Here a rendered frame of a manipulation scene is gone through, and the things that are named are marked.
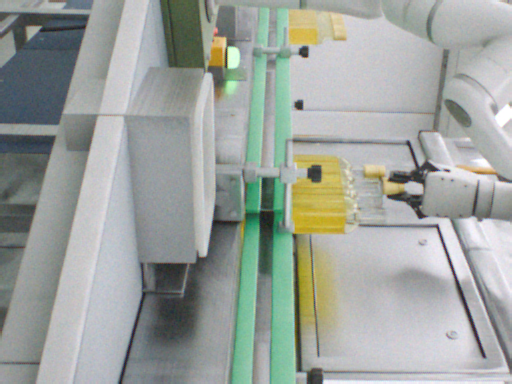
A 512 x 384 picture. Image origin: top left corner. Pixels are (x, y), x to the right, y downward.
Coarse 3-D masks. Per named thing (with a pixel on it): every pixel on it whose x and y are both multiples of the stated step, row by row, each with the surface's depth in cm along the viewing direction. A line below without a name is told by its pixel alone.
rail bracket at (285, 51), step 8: (256, 48) 164; (264, 48) 165; (272, 48) 166; (280, 48) 165; (288, 48) 165; (296, 48) 166; (304, 48) 165; (256, 56) 165; (280, 56) 166; (288, 56) 166; (304, 56) 166
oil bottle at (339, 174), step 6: (324, 168) 141; (330, 168) 141; (336, 168) 141; (342, 168) 141; (324, 174) 138; (330, 174) 138; (336, 174) 139; (342, 174) 139; (348, 174) 139; (300, 180) 137; (306, 180) 137; (324, 180) 137; (330, 180) 137; (336, 180) 137; (342, 180) 137; (348, 180) 138; (354, 186) 139
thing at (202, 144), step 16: (208, 80) 97; (208, 96) 102; (208, 112) 103; (192, 128) 88; (208, 128) 105; (192, 144) 89; (208, 144) 106; (192, 160) 90; (208, 160) 107; (192, 176) 91; (208, 176) 108; (208, 192) 109; (208, 208) 107; (208, 224) 103; (208, 240) 100
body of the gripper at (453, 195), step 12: (444, 168) 138; (456, 168) 138; (432, 180) 137; (444, 180) 136; (456, 180) 135; (468, 180) 135; (432, 192) 138; (444, 192) 137; (456, 192) 136; (468, 192) 136; (432, 204) 139; (444, 204) 138; (456, 204) 137; (468, 204) 137; (432, 216) 140; (444, 216) 139; (456, 216) 139; (468, 216) 138
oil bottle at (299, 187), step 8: (296, 184) 134; (304, 184) 135; (312, 184) 135; (320, 184) 135; (328, 184) 135; (336, 184) 135; (344, 184) 135; (296, 192) 132; (304, 192) 132; (312, 192) 132; (320, 192) 132; (328, 192) 132; (336, 192) 132; (344, 192) 133; (352, 192) 133
